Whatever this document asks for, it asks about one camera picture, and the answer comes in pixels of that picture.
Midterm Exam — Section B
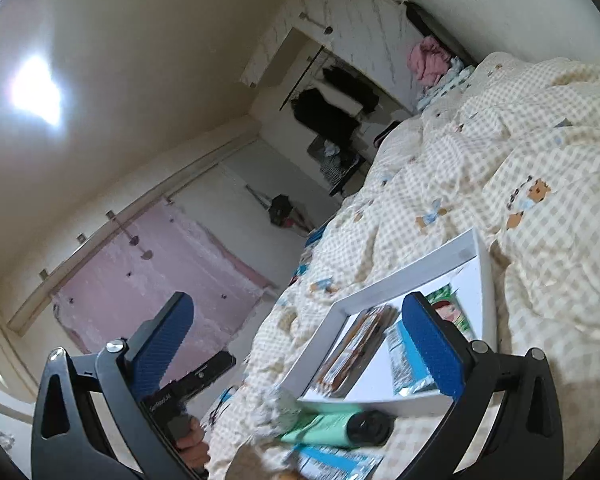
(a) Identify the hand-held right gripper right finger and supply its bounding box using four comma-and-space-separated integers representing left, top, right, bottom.
401, 292, 566, 480

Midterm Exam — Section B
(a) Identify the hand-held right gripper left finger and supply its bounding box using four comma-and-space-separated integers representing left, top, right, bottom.
30, 291, 196, 480

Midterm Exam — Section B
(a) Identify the blue snack packet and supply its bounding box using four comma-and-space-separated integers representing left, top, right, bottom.
285, 442, 386, 480
386, 322, 437, 396

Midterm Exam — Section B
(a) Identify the green snack packet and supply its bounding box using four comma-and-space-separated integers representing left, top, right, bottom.
425, 285, 476, 342

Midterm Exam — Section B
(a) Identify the white cardboard box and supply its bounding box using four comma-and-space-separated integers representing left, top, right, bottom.
281, 228, 498, 417

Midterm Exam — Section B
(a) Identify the orange snack bar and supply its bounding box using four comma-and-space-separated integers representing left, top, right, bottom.
312, 305, 401, 396

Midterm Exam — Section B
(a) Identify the floral fabric scrunchie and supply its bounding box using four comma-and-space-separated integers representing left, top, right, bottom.
259, 387, 306, 432

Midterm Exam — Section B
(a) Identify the green tube with black cap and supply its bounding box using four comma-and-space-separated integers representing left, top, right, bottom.
280, 408, 395, 450

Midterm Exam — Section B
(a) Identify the person's left hand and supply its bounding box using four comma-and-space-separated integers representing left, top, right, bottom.
175, 417, 211, 479

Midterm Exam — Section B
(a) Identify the pink lace curtain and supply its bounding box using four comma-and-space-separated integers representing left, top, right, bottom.
50, 200, 278, 356

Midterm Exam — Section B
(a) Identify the black hanging bag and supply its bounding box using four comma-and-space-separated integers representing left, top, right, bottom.
269, 194, 294, 229

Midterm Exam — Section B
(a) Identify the chair piled with clothes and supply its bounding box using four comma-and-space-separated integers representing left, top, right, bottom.
307, 137, 366, 197

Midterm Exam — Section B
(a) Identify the black hanging garment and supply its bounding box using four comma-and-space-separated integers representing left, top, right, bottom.
291, 87, 361, 144
322, 65, 381, 113

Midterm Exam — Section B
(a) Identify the light patterned pillow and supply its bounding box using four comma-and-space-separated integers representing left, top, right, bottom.
417, 57, 476, 111

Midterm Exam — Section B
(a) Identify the ceiling light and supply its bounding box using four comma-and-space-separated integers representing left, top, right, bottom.
9, 54, 64, 127

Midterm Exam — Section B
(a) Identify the pink crumpled cloth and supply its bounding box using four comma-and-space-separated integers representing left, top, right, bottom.
406, 36, 453, 84

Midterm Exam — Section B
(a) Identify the black clothes rack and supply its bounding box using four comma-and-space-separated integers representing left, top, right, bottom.
279, 45, 341, 111

